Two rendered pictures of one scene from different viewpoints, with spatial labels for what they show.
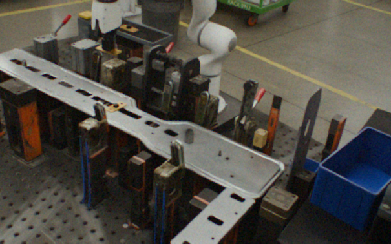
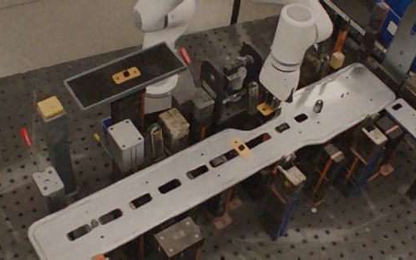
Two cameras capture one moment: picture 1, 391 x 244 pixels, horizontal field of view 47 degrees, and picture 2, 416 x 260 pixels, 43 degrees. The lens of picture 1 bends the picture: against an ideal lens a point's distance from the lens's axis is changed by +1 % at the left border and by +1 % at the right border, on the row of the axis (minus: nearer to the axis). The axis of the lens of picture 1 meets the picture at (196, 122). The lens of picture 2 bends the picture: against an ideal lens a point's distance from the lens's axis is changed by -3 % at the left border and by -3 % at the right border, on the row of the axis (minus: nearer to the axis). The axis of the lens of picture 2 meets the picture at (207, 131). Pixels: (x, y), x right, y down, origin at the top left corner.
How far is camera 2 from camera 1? 1.95 m
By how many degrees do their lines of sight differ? 56
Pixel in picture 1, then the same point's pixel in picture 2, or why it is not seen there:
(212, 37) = (183, 11)
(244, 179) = (376, 94)
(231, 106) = not seen: hidden behind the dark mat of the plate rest
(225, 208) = (408, 118)
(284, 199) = not seen: outside the picture
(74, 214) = (290, 248)
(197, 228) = not seen: outside the picture
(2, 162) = not seen: outside the picture
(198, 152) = (336, 109)
